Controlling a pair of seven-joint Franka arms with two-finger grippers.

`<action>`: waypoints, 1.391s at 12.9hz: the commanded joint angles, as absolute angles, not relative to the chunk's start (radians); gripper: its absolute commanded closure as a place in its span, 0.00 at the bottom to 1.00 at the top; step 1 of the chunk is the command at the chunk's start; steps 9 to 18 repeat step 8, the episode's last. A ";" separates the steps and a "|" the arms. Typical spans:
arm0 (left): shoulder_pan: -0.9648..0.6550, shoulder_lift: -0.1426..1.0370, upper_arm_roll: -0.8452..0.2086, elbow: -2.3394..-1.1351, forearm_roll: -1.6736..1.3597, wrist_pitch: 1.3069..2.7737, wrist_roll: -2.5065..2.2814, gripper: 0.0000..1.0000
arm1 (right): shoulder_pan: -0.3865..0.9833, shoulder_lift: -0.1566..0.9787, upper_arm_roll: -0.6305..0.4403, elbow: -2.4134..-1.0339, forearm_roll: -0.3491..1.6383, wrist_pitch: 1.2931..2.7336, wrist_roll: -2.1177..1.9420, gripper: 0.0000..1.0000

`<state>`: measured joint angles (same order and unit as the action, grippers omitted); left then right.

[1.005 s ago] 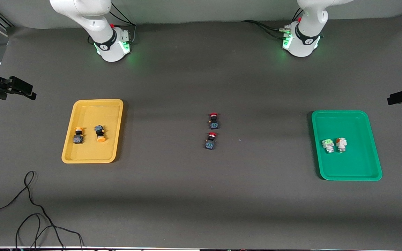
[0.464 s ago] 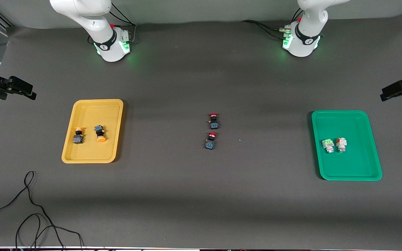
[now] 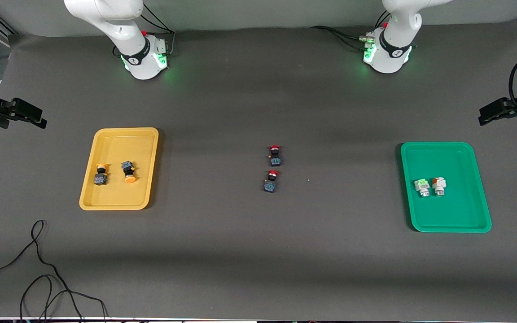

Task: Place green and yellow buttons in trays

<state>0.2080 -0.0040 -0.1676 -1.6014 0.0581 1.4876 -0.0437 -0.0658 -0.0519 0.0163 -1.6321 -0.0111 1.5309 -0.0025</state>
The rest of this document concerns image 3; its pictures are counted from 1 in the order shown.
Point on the dark grey table mat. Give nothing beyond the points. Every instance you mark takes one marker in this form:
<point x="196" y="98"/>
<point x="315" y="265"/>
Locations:
<point x="258" y="269"/>

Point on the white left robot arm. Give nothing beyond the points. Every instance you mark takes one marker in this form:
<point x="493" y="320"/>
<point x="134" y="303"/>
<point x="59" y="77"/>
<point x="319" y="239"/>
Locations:
<point x="397" y="45"/>

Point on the white button with orange mark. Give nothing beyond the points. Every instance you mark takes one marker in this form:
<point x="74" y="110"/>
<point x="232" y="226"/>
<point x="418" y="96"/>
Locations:
<point x="439" y="186"/>

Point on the red push button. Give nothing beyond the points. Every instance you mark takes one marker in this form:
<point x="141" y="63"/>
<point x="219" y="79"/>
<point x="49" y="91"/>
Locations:
<point x="271" y="183"/>
<point x="275" y="157"/>

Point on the aluminium frame rail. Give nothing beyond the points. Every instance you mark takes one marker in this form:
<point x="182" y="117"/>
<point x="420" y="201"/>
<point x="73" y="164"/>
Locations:
<point x="0" y="24"/>

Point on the yellow plastic tray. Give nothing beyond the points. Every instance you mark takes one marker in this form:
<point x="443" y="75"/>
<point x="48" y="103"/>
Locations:
<point x="119" y="193"/>

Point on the small-capped yellow push button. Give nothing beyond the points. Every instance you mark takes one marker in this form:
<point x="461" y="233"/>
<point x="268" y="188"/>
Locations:
<point x="100" y="176"/>

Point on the green white push button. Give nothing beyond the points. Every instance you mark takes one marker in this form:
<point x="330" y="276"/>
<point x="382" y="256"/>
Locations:
<point x="422" y="187"/>

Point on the green plastic tray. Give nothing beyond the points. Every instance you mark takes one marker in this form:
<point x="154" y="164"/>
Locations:
<point x="460" y="211"/>

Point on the wide-capped yellow push button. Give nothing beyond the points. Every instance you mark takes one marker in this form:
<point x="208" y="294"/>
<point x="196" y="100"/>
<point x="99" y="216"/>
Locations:
<point x="129" y="172"/>

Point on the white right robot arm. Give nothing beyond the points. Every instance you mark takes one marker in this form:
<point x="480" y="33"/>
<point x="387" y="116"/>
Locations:
<point x="119" y="27"/>

